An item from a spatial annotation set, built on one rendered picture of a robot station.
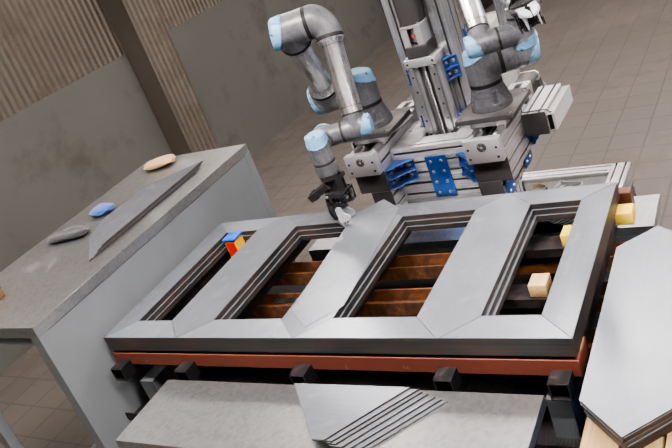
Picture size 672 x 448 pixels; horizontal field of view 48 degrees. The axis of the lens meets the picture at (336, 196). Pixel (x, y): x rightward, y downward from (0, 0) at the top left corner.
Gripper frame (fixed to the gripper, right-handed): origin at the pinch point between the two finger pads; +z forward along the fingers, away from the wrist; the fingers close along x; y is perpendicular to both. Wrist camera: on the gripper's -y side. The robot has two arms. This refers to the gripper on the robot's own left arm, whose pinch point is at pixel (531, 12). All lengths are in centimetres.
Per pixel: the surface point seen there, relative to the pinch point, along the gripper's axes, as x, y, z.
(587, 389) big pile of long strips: 26, 57, 79
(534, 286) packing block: 29, 61, 30
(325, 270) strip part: 88, 47, -2
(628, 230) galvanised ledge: -3, 80, -8
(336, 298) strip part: 83, 48, 17
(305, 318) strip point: 92, 47, 24
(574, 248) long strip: 15, 57, 26
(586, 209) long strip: 7, 58, 7
